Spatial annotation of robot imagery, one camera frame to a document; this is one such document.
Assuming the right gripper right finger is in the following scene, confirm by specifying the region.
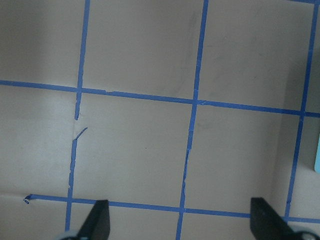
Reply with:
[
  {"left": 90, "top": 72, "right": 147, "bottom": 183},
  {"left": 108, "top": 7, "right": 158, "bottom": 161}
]
[{"left": 250, "top": 197, "right": 295, "bottom": 240}]

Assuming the turquoise plastic bin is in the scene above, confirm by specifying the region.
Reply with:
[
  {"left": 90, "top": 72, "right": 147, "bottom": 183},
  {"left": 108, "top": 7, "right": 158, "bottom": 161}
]
[{"left": 314, "top": 136, "right": 320, "bottom": 174}]

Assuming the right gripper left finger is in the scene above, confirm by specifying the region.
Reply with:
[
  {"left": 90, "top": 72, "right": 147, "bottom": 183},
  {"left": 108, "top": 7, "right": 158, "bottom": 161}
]
[{"left": 76, "top": 200, "right": 111, "bottom": 240}]

